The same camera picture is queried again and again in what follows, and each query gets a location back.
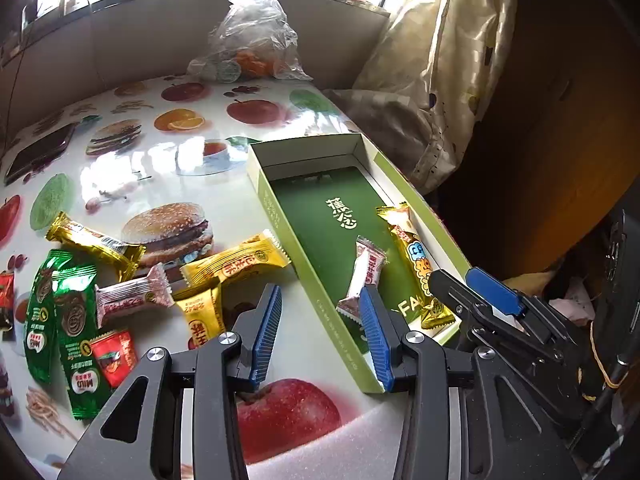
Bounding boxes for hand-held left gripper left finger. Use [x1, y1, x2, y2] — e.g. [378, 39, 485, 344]
[56, 283, 283, 480]

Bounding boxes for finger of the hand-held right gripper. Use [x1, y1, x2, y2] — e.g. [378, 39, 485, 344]
[464, 267, 581, 343]
[427, 269, 533, 346]

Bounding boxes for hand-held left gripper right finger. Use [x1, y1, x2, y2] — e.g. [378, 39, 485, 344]
[359, 284, 583, 480]

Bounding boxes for gold cartoon snack bar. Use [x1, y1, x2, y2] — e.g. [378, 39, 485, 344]
[376, 202, 457, 331]

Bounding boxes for pink wafer packet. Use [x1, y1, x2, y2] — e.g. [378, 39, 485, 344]
[95, 262, 176, 328]
[336, 235, 390, 322]

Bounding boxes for small yellow snack packet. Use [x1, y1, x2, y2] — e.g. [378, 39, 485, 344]
[172, 282, 228, 351]

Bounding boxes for wide yellow snack packet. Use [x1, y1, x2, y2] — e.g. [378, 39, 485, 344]
[180, 230, 292, 286]

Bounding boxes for green cardboard box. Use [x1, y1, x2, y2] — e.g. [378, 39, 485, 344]
[247, 132, 473, 395]

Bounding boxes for small red snack packet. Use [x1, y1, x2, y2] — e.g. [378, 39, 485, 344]
[0, 270, 16, 331]
[89, 329, 140, 388]

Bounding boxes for large green snack packet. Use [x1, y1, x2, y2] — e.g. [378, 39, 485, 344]
[52, 265, 110, 421]

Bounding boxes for long gold snack bar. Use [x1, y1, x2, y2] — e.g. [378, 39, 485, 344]
[46, 211, 147, 282]

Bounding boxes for pink cloth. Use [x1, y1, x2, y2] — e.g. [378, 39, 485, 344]
[545, 275, 601, 326]

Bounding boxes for white foam sheet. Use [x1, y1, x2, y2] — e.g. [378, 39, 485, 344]
[20, 395, 416, 480]

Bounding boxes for brown wooden cabinet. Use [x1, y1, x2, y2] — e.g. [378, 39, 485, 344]
[435, 0, 640, 281]

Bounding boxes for cream patterned curtain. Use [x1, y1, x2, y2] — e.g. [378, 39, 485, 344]
[325, 0, 516, 196]

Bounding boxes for round green-lid container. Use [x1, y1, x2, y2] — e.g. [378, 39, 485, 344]
[215, 60, 242, 83]

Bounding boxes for orange tangerine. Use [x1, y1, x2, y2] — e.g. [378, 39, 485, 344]
[234, 49, 273, 78]

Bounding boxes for dark smartphone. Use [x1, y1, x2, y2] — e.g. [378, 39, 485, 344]
[4, 122, 77, 186]

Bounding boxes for clear plastic bag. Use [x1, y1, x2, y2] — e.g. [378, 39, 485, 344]
[187, 0, 313, 83]

